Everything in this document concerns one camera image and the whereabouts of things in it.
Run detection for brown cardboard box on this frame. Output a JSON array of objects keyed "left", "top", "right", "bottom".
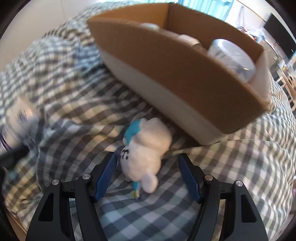
[{"left": 87, "top": 3, "right": 270, "bottom": 145}]

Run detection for black wall television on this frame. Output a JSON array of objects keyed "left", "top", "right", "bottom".
[{"left": 263, "top": 14, "right": 296, "bottom": 59}]

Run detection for checkered bed quilt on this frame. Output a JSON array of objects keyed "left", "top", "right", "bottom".
[{"left": 0, "top": 2, "right": 296, "bottom": 241}]

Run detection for white plush toy blue star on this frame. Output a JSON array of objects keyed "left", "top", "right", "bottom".
[{"left": 120, "top": 118, "right": 172, "bottom": 199}]

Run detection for clear plastic jar blue label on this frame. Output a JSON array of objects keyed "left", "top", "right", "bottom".
[{"left": 208, "top": 39, "right": 256, "bottom": 83}]

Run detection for white cream tube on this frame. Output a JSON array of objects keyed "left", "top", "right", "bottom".
[{"left": 1, "top": 95, "right": 40, "bottom": 155}]

